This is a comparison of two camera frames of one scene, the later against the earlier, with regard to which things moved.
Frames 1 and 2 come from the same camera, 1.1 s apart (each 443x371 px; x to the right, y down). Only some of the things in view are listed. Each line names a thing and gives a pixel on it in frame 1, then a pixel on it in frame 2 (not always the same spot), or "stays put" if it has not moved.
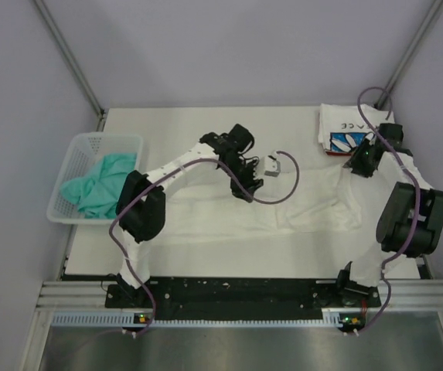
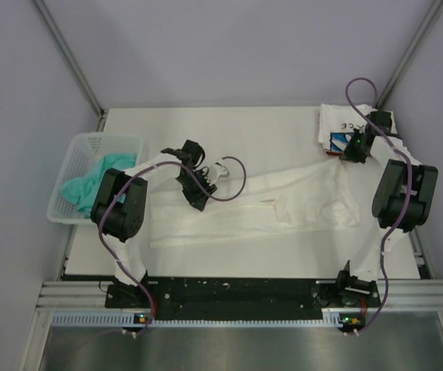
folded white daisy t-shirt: x=341 y=129 stays put
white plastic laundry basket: x=86 y=154 stays put
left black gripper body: x=244 y=172 to x=191 y=188
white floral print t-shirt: x=291 y=204 stays put
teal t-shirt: x=97 y=192 stays put
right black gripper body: x=359 y=161 to x=353 y=151
